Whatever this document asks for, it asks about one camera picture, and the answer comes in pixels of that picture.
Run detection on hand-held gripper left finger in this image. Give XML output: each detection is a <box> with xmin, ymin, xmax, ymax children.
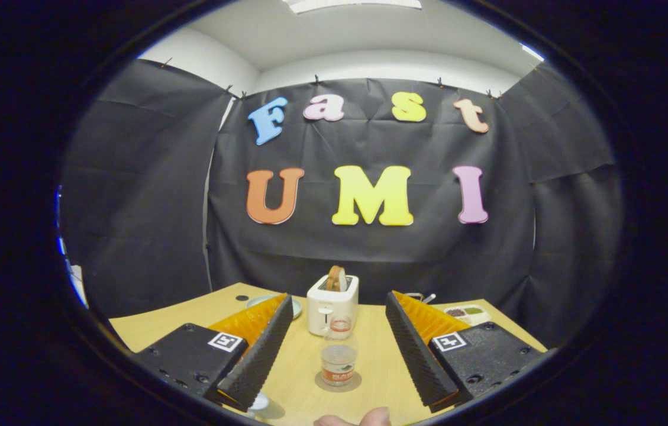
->
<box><xmin>133</xmin><ymin>294</ymin><xmax>294</xmax><ymax>413</ymax></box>

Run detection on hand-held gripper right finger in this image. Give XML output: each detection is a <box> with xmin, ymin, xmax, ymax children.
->
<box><xmin>385</xmin><ymin>290</ymin><xmax>550</xmax><ymax>414</ymax></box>

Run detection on round brown coaster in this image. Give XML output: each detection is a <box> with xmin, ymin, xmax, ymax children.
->
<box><xmin>315</xmin><ymin>370</ymin><xmax>363</xmax><ymax>392</ymax></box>

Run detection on clear plastic juice bottle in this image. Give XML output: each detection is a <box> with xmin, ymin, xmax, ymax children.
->
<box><xmin>321</xmin><ymin>317</ymin><xmax>358</xmax><ymax>387</ymax></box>

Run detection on wooden table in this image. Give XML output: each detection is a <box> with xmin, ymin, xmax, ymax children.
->
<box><xmin>109</xmin><ymin>283</ymin><xmax>547</xmax><ymax>426</ymax></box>

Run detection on pale green plate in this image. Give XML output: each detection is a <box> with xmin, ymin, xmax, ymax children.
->
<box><xmin>246</xmin><ymin>295</ymin><xmax>303</xmax><ymax>320</ymax></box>

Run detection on white divided dish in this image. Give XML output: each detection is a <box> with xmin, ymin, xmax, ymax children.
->
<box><xmin>444</xmin><ymin>305</ymin><xmax>492</xmax><ymax>327</ymax></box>

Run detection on white toaster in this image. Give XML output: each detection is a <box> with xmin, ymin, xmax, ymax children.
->
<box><xmin>306</xmin><ymin>274</ymin><xmax>360</xmax><ymax>337</ymax></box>

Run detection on large ceiling light panel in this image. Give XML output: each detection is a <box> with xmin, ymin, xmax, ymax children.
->
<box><xmin>283</xmin><ymin>0</ymin><xmax>423</xmax><ymax>14</ymax></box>

